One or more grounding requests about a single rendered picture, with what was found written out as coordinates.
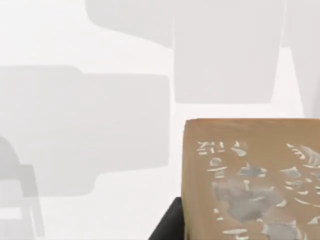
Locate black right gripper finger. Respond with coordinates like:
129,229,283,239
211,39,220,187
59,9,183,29
147,196,186,240

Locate brown book with white lettering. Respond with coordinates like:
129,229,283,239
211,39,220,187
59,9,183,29
180,117,320,240

